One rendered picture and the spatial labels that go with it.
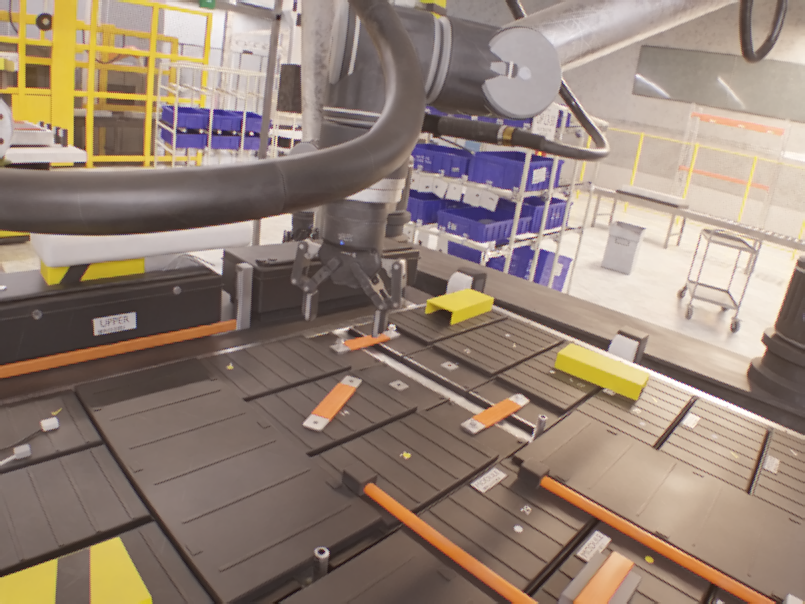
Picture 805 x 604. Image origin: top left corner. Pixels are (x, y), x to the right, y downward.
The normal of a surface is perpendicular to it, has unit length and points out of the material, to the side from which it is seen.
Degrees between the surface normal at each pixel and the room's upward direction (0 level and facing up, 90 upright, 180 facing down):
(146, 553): 0
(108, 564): 0
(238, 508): 0
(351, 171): 72
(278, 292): 90
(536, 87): 90
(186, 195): 80
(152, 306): 90
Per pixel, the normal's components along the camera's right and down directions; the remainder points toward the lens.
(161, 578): 0.15, -0.93
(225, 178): 0.41, -0.43
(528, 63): 0.22, 0.36
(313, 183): 0.69, 0.06
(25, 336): 0.72, 0.33
